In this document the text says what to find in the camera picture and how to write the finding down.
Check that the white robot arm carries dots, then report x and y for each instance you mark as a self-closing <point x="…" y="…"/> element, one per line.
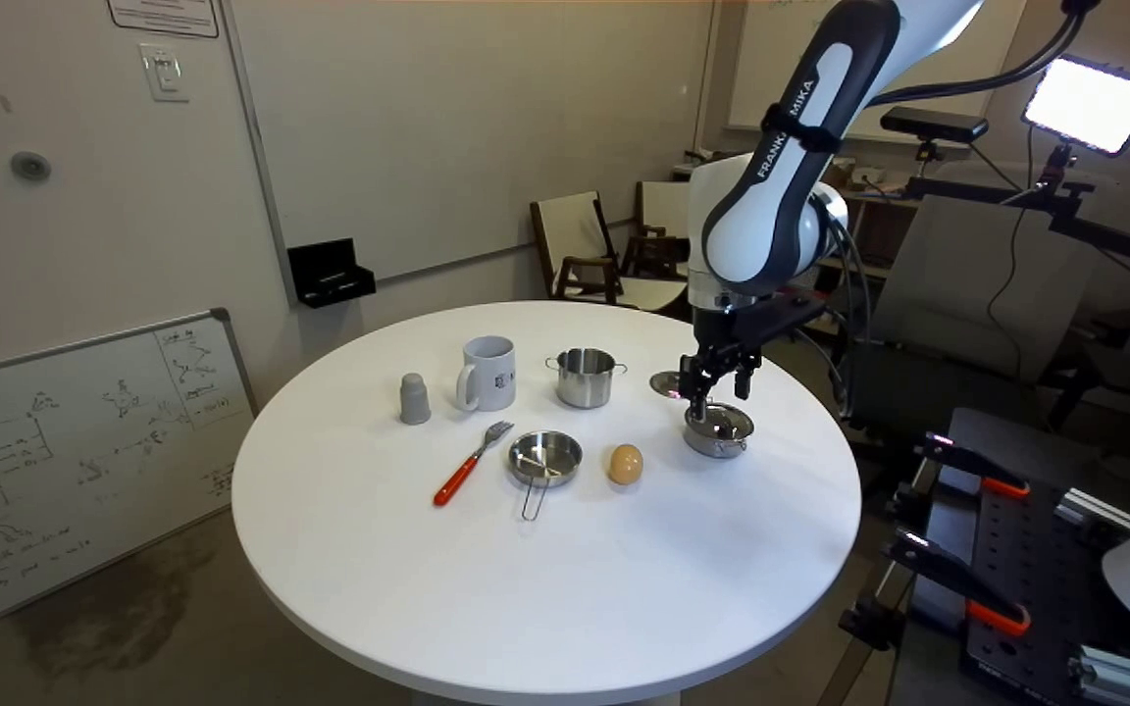
<point x="759" y="218"/>

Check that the orange handled clamp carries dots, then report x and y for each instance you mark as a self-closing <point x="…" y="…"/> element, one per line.
<point x="982" y="601"/>
<point x="990" y="475"/>

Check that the grey cone cup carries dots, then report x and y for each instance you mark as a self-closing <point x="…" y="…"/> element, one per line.
<point x="412" y="399"/>

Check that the black wall tray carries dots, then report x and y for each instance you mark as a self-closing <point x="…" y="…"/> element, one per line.
<point x="325" y="271"/>

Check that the whiteboard leaning on wall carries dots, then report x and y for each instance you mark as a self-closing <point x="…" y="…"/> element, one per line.
<point x="112" y="445"/>

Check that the bright light panel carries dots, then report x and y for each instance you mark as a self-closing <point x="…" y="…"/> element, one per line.
<point x="1080" y="102"/>

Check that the small silver pot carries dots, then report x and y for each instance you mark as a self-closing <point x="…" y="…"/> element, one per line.
<point x="715" y="445"/>

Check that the tall silver pot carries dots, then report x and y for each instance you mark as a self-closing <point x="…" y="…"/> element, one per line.
<point x="582" y="379"/>

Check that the wooden chair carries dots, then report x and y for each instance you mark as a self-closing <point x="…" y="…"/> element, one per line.
<point x="576" y="252"/>

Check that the orange handled fork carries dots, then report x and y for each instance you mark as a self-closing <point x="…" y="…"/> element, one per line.
<point x="448" y="489"/>

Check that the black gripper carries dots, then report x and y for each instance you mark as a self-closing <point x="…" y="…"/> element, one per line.
<point x="729" y="348"/>

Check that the white mug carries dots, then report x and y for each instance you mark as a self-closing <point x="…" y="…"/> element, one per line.
<point x="486" y="374"/>

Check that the silver strainer with handle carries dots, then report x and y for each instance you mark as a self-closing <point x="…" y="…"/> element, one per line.
<point x="538" y="464"/>

